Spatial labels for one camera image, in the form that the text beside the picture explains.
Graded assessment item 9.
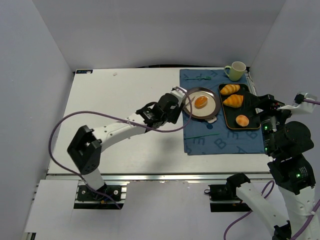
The round metal plate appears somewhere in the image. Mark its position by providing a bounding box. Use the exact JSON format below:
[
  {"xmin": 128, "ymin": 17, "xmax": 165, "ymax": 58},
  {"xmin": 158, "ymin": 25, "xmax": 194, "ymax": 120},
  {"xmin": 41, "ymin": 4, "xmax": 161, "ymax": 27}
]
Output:
[{"xmin": 183, "ymin": 87, "xmax": 221, "ymax": 121}]

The striped croissant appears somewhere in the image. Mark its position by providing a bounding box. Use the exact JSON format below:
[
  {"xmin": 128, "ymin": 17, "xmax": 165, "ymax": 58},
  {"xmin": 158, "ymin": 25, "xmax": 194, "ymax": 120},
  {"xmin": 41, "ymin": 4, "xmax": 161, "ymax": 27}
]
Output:
[
  {"xmin": 222, "ymin": 94, "xmax": 244, "ymax": 108},
  {"xmin": 220, "ymin": 84, "xmax": 241, "ymax": 96}
]

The green plastic fork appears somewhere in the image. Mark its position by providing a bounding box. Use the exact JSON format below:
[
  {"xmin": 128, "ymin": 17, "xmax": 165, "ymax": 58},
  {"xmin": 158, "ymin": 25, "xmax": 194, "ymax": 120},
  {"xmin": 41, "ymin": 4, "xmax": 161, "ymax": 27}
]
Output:
[{"xmin": 184, "ymin": 76, "xmax": 212, "ymax": 81}]

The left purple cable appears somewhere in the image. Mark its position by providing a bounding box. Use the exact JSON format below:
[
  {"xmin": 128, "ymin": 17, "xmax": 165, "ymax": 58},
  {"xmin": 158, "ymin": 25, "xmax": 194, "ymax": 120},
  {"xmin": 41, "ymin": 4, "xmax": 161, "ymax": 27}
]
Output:
[{"xmin": 48, "ymin": 86, "xmax": 194, "ymax": 210}]

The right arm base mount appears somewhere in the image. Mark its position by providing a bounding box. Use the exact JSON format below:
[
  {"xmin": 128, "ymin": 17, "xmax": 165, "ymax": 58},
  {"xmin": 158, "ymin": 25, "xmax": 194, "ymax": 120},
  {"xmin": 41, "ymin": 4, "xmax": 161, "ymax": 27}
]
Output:
[{"xmin": 203, "ymin": 184, "xmax": 251, "ymax": 213}]

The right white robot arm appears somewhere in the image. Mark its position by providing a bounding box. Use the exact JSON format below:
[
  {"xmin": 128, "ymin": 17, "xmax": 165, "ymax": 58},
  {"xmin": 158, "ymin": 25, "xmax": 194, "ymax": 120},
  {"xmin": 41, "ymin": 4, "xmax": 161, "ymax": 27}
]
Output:
[{"xmin": 226, "ymin": 93, "xmax": 320, "ymax": 240}]

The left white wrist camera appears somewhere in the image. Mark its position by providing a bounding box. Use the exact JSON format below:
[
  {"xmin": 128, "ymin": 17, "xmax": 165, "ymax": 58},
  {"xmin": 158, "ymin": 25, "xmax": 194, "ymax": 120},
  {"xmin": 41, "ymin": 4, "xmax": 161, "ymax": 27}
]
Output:
[{"xmin": 170, "ymin": 86, "xmax": 187, "ymax": 105}]

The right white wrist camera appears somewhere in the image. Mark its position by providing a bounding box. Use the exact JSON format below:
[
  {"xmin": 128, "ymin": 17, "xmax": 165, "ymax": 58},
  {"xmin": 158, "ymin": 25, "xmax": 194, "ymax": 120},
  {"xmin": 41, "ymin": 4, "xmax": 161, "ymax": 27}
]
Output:
[{"xmin": 277, "ymin": 92, "xmax": 320, "ymax": 115}]

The small croissant bread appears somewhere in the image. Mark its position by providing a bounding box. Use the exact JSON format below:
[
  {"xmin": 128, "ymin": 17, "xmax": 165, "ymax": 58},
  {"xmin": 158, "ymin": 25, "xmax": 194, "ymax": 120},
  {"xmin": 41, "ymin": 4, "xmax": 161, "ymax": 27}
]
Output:
[{"xmin": 194, "ymin": 95, "xmax": 208, "ymax": 109}]

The black rectangular tray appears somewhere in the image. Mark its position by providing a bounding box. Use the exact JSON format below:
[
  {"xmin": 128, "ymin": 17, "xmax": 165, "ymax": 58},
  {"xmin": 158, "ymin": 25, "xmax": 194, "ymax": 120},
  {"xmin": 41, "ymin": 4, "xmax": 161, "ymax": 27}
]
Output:
[{"xmin": 222, "ymin": 83, "xmax": 261, "ymax": 131}]

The striped croissant top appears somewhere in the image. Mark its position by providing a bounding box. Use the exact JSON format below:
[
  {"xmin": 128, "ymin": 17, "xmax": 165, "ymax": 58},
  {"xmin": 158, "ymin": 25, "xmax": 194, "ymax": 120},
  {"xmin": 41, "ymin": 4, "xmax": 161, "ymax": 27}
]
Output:
[{"xmin": 220, "ymin": 84, "xmax": 241, "ymax": 96}]

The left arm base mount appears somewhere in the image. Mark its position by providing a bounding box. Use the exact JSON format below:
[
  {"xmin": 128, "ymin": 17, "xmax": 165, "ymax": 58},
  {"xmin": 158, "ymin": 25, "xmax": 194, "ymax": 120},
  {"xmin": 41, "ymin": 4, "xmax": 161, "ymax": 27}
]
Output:
[{"xmin": 73, "ymin": 184, "xmax": 126, "ymax": 210}]

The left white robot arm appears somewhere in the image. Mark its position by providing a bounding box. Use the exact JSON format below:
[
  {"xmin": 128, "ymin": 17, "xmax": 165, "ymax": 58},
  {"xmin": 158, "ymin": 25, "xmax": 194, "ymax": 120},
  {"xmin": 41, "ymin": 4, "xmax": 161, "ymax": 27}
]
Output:
[{"xmin": 67, "ymin": 89, "xmax": 186, "ymax": 192}]

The blue table label sticker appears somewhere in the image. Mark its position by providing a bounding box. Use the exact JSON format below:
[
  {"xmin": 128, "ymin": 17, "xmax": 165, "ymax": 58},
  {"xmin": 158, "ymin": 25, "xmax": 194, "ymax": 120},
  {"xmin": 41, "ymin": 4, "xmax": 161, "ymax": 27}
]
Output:
[{"xmin": 75, "ymin": 69, "xmax": 93, "ymax": 75}]

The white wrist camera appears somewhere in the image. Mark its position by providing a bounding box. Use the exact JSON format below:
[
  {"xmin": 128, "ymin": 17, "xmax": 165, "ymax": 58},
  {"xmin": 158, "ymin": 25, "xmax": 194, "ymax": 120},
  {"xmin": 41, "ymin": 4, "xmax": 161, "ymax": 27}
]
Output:
[
  {"xmin": 277, "ymin": 92, "xmax": 320, "ymax": 115},
  {"xmin": 170, "ymin": 86, "xmax": 187, "ymax": 105}
]

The blue letter placemat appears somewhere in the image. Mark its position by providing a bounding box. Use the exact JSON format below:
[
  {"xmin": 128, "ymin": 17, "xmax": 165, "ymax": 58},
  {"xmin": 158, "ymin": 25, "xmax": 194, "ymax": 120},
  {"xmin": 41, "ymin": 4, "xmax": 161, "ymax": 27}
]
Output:
[{"xmin": 179, "ymin": 69, "xmax": 264, "ymax": 156}]

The light green mug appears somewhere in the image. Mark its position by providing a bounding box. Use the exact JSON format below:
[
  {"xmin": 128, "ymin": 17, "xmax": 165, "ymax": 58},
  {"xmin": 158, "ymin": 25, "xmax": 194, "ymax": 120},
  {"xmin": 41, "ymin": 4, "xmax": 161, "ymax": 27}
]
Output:
[{"xmin": 224, "ymin": 61, "xmax": 246, "ymax": 82}]

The round orange bun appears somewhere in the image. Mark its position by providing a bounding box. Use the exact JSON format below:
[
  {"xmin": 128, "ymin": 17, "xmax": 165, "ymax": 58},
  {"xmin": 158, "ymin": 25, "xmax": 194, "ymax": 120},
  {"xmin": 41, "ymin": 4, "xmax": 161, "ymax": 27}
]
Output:
[{"xmin": 235, "ymin": 114, "xmax": 250, "ymax": 127}]

